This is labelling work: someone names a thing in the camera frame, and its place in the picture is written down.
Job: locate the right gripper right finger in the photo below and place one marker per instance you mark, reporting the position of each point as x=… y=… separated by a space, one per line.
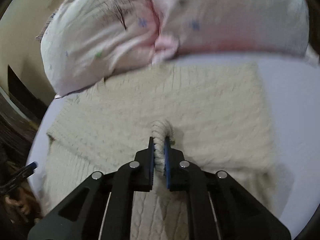
x=218 y=206

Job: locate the beige cable knit sweater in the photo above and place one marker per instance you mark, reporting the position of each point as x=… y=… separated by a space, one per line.
x=216 y=116

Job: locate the lavender bed sheet mattress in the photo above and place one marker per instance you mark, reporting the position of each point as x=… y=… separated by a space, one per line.
x=292 y=87

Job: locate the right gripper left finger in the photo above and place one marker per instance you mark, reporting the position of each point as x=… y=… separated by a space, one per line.
x=101 y=206

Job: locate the dark wall television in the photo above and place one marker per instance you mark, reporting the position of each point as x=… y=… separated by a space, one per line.
x=28 y=104

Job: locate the pink floral right pillow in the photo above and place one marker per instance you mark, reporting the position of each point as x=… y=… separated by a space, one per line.
x=211 y=26

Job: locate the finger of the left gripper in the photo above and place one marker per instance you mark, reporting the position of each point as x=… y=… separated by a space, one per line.
x=15 y=180

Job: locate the pink floral left pillow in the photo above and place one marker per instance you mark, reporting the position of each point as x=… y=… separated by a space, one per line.
x=87 y=40

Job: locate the pink floral pillow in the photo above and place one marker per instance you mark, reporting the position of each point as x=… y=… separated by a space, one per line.
x=211 y=26
x=87 y=40

